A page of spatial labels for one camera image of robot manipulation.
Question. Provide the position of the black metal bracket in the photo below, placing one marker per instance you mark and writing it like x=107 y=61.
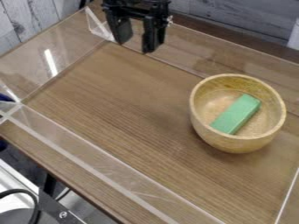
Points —
x=59 y=212

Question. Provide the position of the green rectangular block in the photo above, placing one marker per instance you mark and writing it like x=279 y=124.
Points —
x=236 y=114

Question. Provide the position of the clear acrylic corner bracket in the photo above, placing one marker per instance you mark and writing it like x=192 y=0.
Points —
x=98 y=23

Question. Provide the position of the clear acrylic barrier wall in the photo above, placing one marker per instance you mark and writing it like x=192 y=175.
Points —
x=99 y=113

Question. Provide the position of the black table leg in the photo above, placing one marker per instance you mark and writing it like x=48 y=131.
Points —
x=49 y=184

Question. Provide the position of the light wooden bowl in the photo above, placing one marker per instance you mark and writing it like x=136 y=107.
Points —
x=211 y=96

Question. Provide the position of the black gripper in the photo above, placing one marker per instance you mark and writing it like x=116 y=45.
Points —
x=154 y=11

